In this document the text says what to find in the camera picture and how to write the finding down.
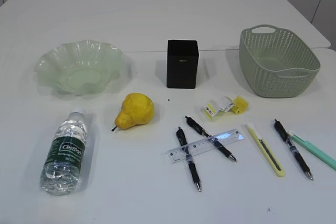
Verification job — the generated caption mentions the yellow pear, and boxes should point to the yellow pear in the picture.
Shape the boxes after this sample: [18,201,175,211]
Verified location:
[111,93,155,132]

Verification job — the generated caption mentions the yellow white waste paper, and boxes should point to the yellow white waste paper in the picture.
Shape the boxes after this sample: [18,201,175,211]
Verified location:
[201,95,249,121]

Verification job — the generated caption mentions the clear water bottle green label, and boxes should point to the clear water bottle green label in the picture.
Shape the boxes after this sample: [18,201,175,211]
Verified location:
[39,108,88,196]

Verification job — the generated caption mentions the black gel pen middle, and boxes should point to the black gel pen middle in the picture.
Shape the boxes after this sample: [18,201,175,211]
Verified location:
[185,116,237,162]

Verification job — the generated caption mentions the black gel pen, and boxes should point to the black gel pen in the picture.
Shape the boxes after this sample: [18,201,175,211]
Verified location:
[176,127,202,192]
[274,119,313,180]
[185,116,237,162]

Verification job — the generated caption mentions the black gel pen left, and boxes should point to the black gel pen left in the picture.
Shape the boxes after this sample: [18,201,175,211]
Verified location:
[176,127,202,192]

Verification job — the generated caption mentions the black square pen holder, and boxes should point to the black square pen holder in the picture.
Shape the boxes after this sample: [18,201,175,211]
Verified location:
[166,40,199,89]

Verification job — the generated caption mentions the clear plastic ruler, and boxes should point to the clear plastic ruler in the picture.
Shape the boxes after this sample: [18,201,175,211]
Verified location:
[165,129,244,163]

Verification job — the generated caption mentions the pale green ruffled glass plate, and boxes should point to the pale green ruffled glass plate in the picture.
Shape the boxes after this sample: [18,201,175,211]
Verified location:
[34,40,125,96]

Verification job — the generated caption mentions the green woven plastic basket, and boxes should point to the green woven plastic basket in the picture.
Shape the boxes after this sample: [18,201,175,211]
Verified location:
[239,25,321,98]

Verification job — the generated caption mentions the black gel pen right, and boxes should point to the black gel pen right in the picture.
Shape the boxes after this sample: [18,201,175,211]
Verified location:
[274,119,313,180]

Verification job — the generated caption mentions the yellow utility knife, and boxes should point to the yellow utility knife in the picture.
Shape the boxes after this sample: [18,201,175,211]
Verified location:
[246,123,286,177]

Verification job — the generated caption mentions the mint green utility knife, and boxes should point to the mint green utility knife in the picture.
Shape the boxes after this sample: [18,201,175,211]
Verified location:
[288,131,336,170]

